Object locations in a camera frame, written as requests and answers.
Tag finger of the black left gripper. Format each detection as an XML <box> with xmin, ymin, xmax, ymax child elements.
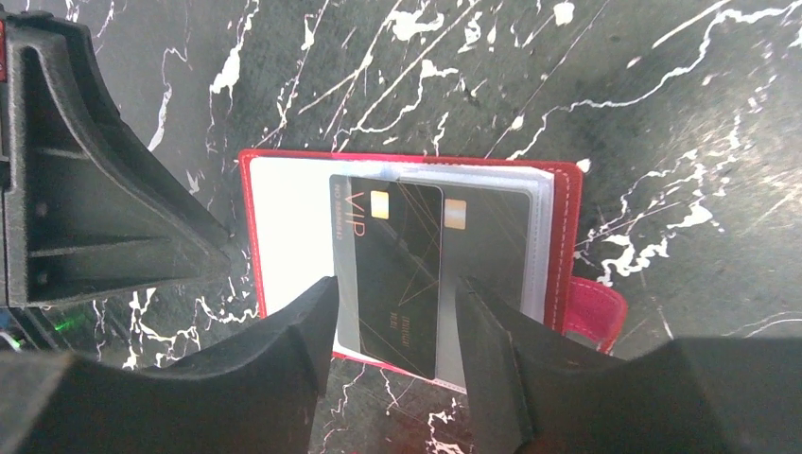
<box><xmin>1</xmin><ymin>12</ymin><xmax>230</xmax><ymax>307</ymax></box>

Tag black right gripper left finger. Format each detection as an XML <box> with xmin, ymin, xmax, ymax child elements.
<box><xmin>1</xmin><ymin>277</ymin><xmax>339</xmax><ymax>453</ymax></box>

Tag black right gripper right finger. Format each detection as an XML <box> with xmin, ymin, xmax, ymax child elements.
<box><xmin>456</xmin><ymin>278</ymin><xmax>801</xmax><ymax>453</ymax></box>

